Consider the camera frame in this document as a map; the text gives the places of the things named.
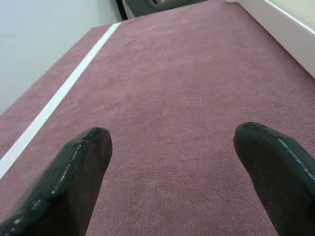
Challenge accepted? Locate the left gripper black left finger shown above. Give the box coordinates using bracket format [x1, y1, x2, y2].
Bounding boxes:
[0, 127, 113, 236]

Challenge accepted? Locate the dark grey armchair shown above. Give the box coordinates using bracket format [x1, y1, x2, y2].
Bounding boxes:
[115, 0, 215, 19]

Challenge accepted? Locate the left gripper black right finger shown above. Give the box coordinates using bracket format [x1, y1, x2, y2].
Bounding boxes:
[233, 122, 315, 236]

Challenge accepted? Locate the white plastic children table top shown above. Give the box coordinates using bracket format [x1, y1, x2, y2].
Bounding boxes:
[225, 0, 315, 79]

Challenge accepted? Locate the long white tape strip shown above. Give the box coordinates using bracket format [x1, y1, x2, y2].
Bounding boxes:
[0, 22, 121, 179]

